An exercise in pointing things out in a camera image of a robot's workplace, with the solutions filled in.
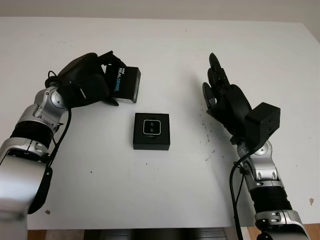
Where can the black RealSense box lid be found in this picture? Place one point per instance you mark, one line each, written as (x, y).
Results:
(125, 83)

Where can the black camera box base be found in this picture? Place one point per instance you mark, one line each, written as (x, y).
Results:
(150, 143)

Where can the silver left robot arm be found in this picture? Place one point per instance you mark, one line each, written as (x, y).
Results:
(22, 155)

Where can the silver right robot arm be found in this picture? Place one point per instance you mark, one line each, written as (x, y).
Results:
(267, 185)

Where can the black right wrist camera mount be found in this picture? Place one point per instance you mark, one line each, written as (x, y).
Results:
(265, 122)

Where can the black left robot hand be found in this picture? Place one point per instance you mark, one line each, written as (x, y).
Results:
(82, 65)

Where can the dark robot torso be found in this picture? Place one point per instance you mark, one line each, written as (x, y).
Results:
(162, 235)

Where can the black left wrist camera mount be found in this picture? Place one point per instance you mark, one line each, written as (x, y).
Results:
(92, 90)

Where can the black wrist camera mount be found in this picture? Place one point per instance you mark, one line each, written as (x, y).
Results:
(265, 122)
(92, 90)

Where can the small silver depth camera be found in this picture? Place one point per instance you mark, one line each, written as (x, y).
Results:
(151, 127)

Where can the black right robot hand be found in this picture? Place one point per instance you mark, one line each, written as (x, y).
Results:
(235, 105)

